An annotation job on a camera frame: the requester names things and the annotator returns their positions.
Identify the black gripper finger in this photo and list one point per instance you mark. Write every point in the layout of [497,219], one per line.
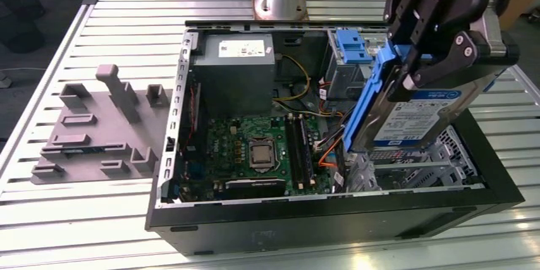
[400,4]
[476,48]

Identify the hard disk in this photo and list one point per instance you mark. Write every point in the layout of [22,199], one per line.
[413,118]

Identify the silver disk bay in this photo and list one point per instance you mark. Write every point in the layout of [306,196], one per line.
[413,165]

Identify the wooden cabinet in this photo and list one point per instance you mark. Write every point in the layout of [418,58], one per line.
[522,17]

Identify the blue drive latch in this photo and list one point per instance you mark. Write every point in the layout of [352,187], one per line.
[352,48]

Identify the silver optical drive cage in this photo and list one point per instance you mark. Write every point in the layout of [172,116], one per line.
[345,77]

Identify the grey power supply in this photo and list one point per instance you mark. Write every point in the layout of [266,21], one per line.
[236,83]

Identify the green motherboard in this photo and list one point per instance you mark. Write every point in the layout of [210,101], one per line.
[278,131]

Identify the silver CPU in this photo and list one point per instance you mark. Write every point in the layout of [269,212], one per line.
[261,154]

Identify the black graphics card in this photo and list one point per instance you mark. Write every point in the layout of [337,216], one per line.
[253,187]

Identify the black PC case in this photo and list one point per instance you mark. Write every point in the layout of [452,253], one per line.
[294,229]

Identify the grey parts rack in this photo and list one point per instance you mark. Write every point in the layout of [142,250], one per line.
[105,124]

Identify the dark RAM stick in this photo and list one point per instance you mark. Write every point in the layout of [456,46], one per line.
[80,150]

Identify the black waste bin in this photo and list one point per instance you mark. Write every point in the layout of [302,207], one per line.
[21,29]

